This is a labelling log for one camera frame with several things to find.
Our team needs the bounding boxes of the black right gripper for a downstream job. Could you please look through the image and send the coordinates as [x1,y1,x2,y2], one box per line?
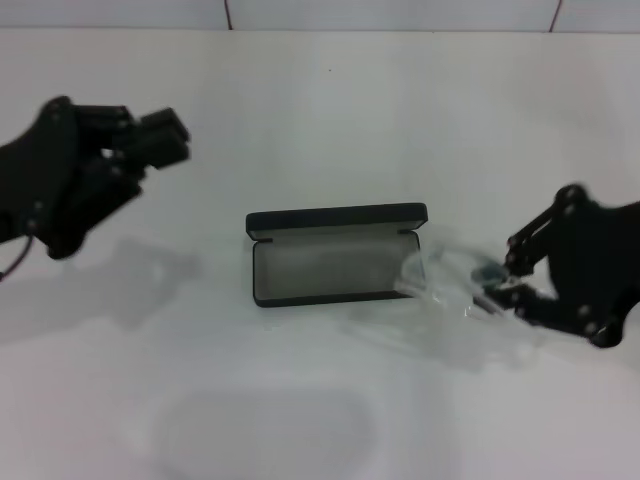
[471,183,640,349]

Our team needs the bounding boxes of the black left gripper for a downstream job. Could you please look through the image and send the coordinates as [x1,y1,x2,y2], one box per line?
[0,95,193,260]

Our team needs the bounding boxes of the clear white glasses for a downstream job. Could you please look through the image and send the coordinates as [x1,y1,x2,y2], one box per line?
[393,238,512,322]

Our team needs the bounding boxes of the black glasses case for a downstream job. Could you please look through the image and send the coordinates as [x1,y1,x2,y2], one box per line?
[244,201,431,309]

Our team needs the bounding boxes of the thin left gripper cable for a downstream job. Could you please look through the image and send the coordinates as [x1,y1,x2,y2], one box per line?
[0,233,37,282]

